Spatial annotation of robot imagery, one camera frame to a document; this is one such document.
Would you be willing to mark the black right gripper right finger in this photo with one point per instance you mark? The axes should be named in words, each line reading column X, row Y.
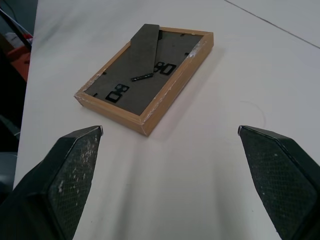
column 282, row 180

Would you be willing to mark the orange box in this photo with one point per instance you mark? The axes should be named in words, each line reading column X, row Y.
column 19, row 61

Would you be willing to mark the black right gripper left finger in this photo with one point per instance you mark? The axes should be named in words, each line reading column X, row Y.
column 65, row 180

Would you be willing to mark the wooden picture frame face down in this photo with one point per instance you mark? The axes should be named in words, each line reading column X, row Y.
column 150, row 82

